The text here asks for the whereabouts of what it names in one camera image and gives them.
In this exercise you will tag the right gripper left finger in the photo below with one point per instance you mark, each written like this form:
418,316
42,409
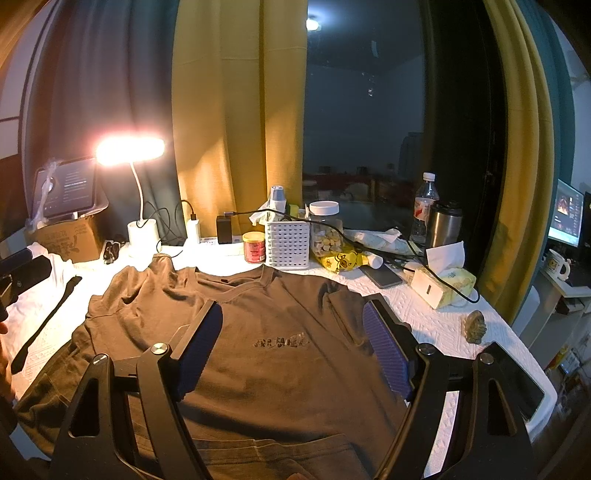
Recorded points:
96,439

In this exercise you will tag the small stone figurine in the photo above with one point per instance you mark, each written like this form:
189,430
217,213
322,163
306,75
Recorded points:
474,327

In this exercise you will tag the white desk lamp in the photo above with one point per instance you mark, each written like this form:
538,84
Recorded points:
130,150

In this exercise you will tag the white box charger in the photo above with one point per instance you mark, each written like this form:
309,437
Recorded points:
428,288

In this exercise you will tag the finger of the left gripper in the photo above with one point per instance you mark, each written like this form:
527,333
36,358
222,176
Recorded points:
23,278

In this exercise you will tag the clear jar white lid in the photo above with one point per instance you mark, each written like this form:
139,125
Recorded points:
326,228

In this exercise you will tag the teal curtain left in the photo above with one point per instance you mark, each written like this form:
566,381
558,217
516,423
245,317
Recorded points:
105,67

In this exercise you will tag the white textured bedspread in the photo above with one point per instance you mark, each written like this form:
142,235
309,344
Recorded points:
23,357

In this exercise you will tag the black tablet on table edge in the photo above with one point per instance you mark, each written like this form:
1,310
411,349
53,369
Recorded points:
530,395

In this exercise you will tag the dark brown t-shirt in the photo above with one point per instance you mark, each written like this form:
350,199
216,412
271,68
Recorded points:
292,389

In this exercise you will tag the steel thermos cup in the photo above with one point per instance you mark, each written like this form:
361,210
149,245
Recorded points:
444,224

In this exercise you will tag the grey cap spray bottle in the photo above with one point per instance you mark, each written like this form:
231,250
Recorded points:
277,199

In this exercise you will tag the white perforated plastic basket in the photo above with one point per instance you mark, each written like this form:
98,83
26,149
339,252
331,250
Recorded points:
287,245

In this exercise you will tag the yellow curtain panel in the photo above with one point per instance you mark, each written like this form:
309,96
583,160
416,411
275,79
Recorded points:
237,97

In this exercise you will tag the black power adapter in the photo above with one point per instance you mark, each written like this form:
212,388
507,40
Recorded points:
224,229

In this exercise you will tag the white mug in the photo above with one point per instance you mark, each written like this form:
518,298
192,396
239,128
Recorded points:
557,266

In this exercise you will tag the tissue pack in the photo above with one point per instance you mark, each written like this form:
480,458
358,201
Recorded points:
455,282

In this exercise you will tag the yellow snack bag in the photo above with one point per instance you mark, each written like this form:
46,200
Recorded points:
347,260

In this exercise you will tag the red tin can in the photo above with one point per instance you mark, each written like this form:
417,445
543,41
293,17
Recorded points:
254,247

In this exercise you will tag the yellow teal curtain right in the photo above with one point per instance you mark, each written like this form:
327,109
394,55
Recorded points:
539,153

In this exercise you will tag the computer monitor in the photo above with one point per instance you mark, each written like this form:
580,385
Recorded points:
567,215

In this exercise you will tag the black smartphone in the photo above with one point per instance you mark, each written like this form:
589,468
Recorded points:
382,277

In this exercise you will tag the plastic water bottle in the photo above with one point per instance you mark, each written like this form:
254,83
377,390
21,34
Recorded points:
425,197

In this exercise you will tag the black key bundle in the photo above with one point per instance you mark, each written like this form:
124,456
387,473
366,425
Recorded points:
111,252

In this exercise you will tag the white charger plug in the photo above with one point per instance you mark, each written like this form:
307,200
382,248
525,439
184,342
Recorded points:
192,230

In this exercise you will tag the brown cardboard box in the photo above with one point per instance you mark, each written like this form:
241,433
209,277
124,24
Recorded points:
78,240

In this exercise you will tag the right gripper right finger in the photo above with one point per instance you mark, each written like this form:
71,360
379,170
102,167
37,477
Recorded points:
489,439

